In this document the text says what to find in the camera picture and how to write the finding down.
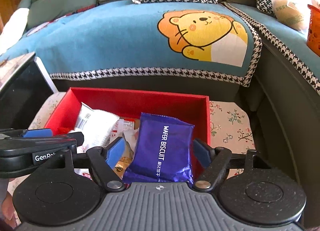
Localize silver white wafer packet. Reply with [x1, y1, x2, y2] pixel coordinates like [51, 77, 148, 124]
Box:
[71, 103, 120, 154]

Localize blue wafer biscuit packet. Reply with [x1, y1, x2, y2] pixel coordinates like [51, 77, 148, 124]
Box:
[123, 113, 194, 184]

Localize gold foil snack packet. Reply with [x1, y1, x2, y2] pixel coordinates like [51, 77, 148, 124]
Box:
[113, 144, 133, 179]

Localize red white snack packet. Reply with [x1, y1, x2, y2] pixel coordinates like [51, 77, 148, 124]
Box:
[109, 118, 140, 143]

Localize floral tablecloth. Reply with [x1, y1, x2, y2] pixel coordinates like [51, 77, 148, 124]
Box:
[7, 92, 257, 196]

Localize black glass coffee table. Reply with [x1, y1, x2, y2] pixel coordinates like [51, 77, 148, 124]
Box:
[0, 52, 58, 129]

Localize red cardboard box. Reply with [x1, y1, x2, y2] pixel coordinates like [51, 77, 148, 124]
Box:
[46, 88, 210, 183]

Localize dark green sofa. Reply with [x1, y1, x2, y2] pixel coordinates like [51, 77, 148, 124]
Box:
[21, 0, 319, 195]

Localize white bag on table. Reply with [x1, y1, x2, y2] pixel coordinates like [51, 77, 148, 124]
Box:
[0, 7, 29, 55]

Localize blue lion sofa cover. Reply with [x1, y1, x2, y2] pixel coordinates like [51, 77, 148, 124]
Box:
[1, 0, 262, 87]

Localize orange plastic basket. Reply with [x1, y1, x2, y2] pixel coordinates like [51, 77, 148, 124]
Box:
[306, 4, 320, 56]

